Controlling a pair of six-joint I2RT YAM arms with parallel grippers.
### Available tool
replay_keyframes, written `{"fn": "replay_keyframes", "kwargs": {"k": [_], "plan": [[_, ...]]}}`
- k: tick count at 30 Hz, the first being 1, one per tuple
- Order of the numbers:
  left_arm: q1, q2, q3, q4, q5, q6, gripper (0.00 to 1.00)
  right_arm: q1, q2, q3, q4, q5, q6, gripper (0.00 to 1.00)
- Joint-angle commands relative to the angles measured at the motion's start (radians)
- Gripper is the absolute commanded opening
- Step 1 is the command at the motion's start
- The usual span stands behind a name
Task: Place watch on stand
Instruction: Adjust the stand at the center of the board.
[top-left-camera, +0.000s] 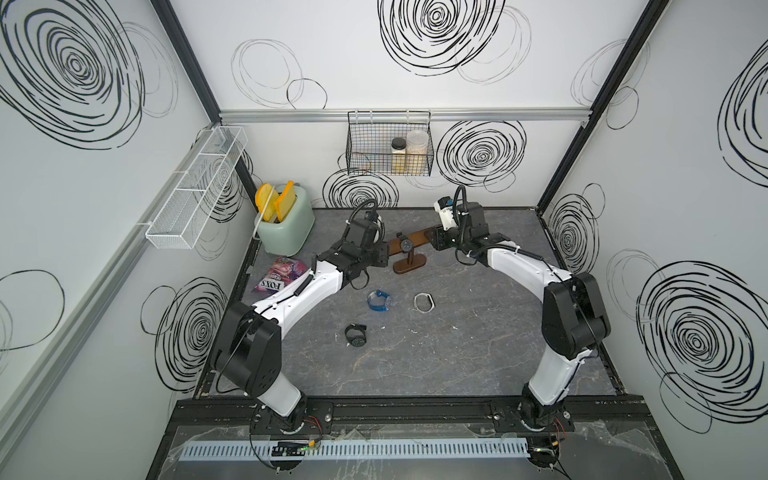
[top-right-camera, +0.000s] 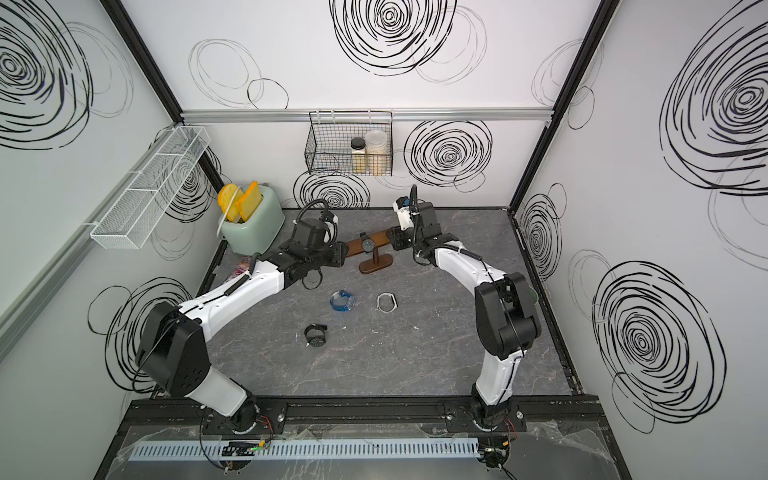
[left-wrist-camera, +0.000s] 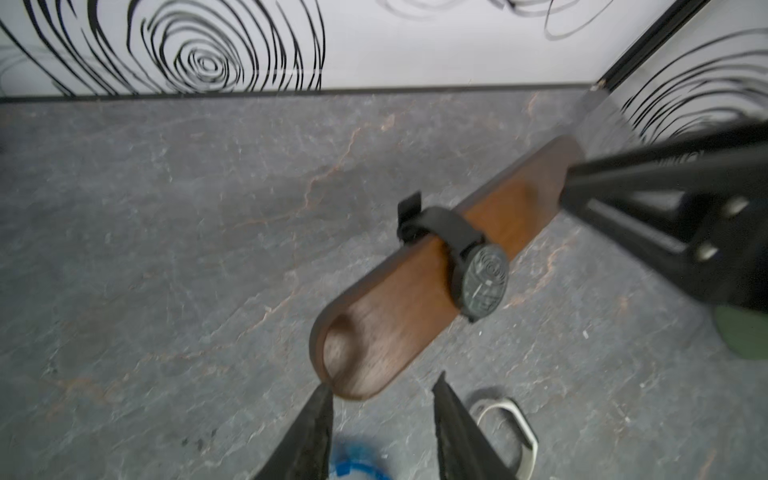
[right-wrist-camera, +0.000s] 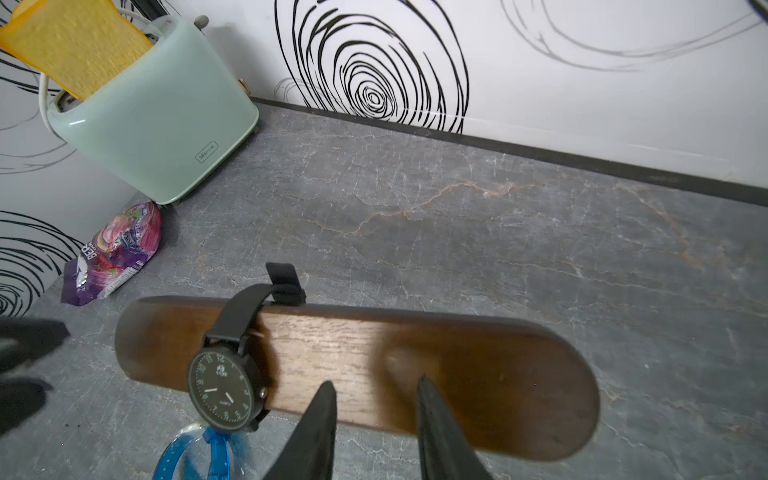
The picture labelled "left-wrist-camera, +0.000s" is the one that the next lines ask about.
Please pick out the green ceramic cup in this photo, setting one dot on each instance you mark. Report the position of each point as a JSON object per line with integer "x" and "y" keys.
{"x": 744, "y": 331}

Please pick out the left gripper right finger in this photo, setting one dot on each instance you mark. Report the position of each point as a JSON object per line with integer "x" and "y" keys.
{"x": 463, "y": 451}

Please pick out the wooden watch stand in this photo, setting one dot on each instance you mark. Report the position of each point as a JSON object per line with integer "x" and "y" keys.
{"x": 364, "y": 338}

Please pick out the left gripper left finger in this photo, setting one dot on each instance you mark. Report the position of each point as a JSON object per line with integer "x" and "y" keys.
{"x": 304, "y": 452}

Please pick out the black strap watch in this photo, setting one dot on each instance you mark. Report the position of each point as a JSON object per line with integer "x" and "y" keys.
{"x": 479, "y": 268}

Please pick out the white watch band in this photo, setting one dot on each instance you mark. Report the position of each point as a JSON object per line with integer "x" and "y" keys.
{"x": 520, "y": 425}

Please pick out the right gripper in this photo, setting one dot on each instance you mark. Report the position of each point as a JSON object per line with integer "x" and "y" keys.
{"x": 725, "y": 259}

